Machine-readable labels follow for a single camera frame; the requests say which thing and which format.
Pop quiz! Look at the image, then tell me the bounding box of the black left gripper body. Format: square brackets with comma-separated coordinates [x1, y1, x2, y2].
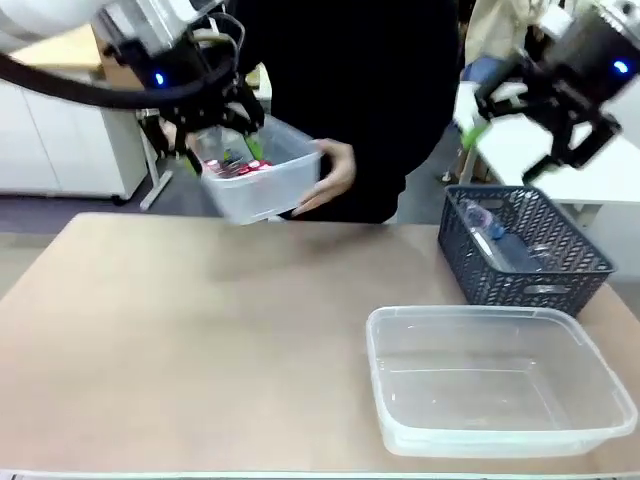
[97, 12, 266, 135]

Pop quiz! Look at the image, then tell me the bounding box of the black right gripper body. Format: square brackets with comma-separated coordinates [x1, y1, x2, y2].
[518, 5, 640, 127]

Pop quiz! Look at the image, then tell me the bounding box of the crushed clear plastic bottle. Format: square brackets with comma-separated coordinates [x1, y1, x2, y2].
[192, 126, 251, 166]

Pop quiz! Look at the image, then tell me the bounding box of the small clear plastic container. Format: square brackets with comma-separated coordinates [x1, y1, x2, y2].
[198, 114, 324, 226]

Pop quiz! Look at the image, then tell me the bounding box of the dark grey mesh basket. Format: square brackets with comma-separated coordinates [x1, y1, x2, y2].
[437, 184, 618, 318]

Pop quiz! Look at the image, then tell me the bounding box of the person's left hand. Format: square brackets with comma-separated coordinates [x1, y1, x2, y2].
[293, 138, 358, 218]

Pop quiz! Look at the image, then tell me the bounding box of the white desk leg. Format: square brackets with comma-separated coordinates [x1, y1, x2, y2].
[138, 122, 174, 212]

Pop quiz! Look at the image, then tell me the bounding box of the red drink carton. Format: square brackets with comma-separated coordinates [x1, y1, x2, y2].
[202, 158, 274, 179]

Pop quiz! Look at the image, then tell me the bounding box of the white desk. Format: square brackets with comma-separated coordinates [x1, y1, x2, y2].
[452, 79, 640, 232]

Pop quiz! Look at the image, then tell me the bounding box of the brown board panel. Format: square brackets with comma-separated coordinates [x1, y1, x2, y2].
[98, 45, 147, 92]

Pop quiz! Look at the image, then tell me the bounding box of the person in beige jacket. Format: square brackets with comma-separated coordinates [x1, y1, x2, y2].
[463, 0, 549, 69]

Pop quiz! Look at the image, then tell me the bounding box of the person in black clothing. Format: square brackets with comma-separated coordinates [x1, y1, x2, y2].
[222, 0, 462, 225]

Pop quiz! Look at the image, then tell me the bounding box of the light wooden desk top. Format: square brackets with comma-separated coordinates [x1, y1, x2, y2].
[8, 23, 107, 75]

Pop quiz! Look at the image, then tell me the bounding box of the bottle with pink label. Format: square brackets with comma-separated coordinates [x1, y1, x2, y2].
[460, 198, 507, 242]

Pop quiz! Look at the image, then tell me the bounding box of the white storage cabinet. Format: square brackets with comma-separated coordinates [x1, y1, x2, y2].
[0, 79, 150, 202]

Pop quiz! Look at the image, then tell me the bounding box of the large clear plastic container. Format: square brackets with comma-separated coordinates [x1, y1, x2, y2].
[365, 305, 640, 459]

